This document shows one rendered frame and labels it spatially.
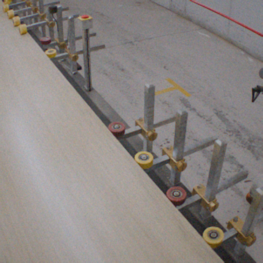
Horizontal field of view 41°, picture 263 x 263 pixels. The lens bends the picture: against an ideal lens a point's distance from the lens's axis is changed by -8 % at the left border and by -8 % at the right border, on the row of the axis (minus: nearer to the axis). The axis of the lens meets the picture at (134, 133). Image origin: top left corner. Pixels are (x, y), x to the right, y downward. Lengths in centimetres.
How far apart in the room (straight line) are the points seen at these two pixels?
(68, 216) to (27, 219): 16
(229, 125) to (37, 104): 195
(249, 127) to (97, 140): 201
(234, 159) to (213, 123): 51
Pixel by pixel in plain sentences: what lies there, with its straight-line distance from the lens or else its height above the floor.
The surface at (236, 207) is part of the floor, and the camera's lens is 272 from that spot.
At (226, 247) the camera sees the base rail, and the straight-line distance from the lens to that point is 160.
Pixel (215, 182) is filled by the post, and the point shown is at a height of 94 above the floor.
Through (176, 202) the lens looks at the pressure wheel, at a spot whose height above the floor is 90.
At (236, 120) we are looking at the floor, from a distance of 354.
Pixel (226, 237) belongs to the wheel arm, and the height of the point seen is 84.
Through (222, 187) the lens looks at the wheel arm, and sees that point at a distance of 167.
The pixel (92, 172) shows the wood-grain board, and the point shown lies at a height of 90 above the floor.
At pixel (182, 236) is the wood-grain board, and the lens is 136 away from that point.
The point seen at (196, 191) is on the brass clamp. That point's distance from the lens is 162.
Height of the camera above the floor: 199
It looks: 38 degrees down
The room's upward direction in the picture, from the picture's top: straight up
